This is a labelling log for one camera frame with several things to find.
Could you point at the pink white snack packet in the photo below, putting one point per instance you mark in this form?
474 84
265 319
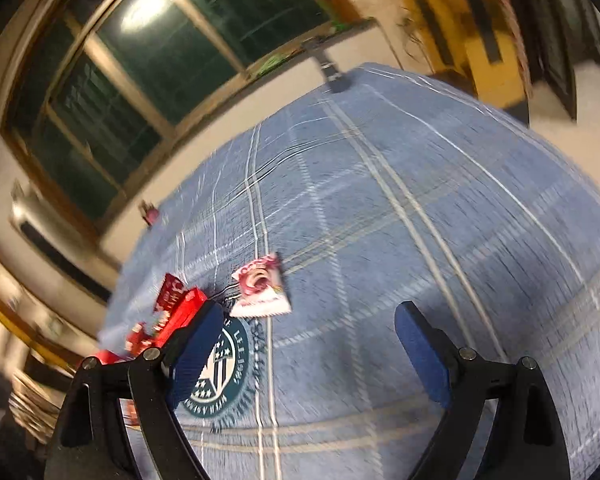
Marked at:
260 285

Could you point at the yellow wooden wardrobe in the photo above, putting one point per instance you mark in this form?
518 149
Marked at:
485 45

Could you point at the small pink object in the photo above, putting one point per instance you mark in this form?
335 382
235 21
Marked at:
150 214

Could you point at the large wooden framed window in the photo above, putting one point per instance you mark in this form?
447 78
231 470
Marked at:
145 75

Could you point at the green item on windowsill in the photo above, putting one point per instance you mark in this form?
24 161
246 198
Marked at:
270 64

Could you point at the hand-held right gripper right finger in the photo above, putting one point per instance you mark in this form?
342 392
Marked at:
425 355

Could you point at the blue plaid blanket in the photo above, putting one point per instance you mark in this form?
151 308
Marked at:
405 210

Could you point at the wooden shelf unit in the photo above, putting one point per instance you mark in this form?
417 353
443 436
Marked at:
25 400

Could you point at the small red snack packet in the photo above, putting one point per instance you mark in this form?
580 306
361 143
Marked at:
137 337

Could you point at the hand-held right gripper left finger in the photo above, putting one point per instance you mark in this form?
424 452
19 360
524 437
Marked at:
200 355

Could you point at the black clamp stand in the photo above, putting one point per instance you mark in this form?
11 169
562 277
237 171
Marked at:
332 72

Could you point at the white standing air conditioner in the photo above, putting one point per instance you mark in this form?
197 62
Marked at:
50 245

